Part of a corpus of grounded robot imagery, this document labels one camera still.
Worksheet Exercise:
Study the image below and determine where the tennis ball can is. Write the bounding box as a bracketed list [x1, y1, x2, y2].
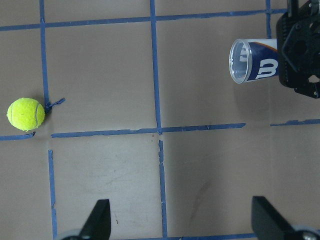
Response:
[228, 38, 279, 84]

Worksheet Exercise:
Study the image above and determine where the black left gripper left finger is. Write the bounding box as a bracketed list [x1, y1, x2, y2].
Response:
[78, 199, 111, 240]

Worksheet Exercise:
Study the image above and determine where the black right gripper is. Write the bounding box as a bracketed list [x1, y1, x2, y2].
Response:
[276, 0, 320, 99]

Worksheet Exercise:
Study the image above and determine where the brown paper table cover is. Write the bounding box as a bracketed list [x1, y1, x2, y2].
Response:
[0, 0, 320, 240]

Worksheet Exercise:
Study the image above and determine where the tennis ball near loose tape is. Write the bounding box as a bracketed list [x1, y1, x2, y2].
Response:
[6, 97, 46, 132]

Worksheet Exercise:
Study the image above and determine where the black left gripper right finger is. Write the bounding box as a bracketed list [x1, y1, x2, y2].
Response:
[251, 196, 297, 240]

